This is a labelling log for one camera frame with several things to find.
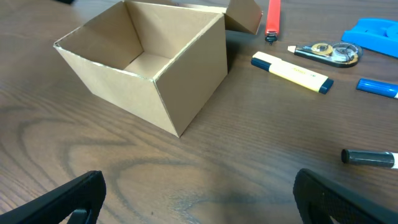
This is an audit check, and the blue marker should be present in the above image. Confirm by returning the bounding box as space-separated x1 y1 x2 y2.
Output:
356 78 397 99

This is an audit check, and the black marker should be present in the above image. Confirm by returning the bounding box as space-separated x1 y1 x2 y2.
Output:
341 149 397 169

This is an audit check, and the yellow highlighter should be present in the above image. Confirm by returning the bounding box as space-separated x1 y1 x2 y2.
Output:
251 52 334 95

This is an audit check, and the blue plastic holder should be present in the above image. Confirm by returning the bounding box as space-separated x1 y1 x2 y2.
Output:
341 18 397 58

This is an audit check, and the red lighter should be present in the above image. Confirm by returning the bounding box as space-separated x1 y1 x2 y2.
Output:
265 0 281 45

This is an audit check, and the brown cardboard box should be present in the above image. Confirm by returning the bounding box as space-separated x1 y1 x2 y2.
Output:
53 0 263 136

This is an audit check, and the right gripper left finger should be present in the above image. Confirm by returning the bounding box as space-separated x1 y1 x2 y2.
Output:
1 170 106 224

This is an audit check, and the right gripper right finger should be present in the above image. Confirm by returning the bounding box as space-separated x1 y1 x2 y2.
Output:
293 169 397 223

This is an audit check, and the correction tape dispenser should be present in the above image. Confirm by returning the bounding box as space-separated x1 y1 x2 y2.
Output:
287 41 363 68

